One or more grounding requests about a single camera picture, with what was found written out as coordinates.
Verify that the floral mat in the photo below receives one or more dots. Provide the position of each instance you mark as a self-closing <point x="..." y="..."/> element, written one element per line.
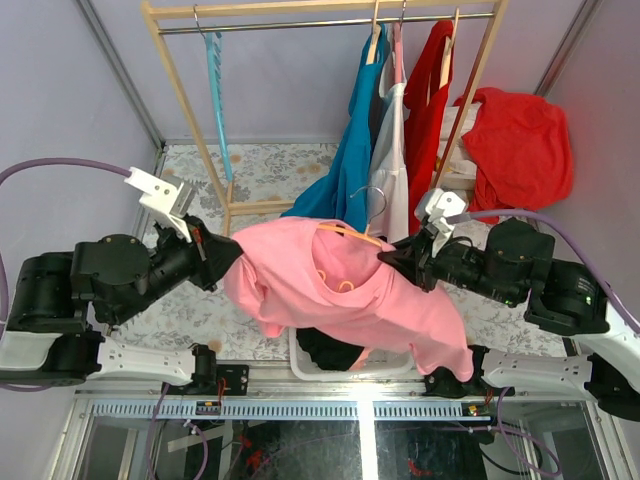
<point x="281" y="172"/>

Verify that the white t shirt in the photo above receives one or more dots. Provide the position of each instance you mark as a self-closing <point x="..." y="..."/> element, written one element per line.
<point x="387" y="167"/>

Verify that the red cloth pile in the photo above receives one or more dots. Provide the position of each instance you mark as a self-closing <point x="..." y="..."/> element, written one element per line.
<point x="520" y="145"/>

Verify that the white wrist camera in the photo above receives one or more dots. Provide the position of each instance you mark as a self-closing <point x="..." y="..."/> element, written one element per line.
<point x="432" y="211"/>
<point x="166" y="199"/>

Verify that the black garment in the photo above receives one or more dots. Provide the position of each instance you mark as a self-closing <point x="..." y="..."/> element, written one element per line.
<point x="326" y="352"/>

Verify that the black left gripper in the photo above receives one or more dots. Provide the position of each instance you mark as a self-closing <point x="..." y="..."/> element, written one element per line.
<point x="214" y="255"/>

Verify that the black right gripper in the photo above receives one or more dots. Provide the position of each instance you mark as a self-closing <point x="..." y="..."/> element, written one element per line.
<point x="414" y="259"/>

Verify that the pink t shirt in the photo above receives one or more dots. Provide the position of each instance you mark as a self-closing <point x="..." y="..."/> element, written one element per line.
<point x="299" y="273"/>

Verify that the teal t shirt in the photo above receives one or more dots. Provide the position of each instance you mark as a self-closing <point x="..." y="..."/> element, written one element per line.
<point x="330" y="196"/>

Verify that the orange hanger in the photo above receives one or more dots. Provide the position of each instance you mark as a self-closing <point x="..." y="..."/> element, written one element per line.
<point x="350" y="232"/>

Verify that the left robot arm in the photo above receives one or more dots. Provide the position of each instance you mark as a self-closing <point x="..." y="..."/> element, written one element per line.
<point x="48" y="341"/>

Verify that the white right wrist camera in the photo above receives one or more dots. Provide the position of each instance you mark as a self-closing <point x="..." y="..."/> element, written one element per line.
<point x="432" y="211"/>

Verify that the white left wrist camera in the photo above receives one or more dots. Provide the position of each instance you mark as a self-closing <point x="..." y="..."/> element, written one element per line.
<point x="166" y="199"/>

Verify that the white laundry basket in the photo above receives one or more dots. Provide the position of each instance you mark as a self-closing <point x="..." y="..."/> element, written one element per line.
<point x="379" y="364"/>

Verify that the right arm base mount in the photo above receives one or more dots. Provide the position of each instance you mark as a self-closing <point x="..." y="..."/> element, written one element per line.
<point x="443" y="384"/>

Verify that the cream wooden hanger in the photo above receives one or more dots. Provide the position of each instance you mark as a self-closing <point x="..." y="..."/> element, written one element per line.
<point x="375" y="34"/>

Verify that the red hanging t shirt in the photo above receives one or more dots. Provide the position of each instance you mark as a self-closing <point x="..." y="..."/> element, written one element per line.
<point x="425" y="99"/>

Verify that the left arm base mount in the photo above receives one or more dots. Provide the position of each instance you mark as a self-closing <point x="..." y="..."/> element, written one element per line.
<point x="233" y="379"/>

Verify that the pink hanger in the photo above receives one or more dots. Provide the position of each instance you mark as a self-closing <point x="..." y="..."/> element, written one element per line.
<point x="398" y="53"/>

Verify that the white folded cloth stack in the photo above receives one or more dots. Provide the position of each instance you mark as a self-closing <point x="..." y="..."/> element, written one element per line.
<point x="460" y="162"/>

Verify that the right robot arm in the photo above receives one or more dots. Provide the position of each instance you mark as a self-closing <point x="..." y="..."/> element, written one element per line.
<point x="561" y="297"/>

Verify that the light blue hanger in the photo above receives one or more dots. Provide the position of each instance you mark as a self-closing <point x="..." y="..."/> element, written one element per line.
<point x="213" y="57"/>

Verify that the wooden hanger right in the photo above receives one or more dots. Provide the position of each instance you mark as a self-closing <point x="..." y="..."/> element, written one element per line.
<point x="446" y="60"/>

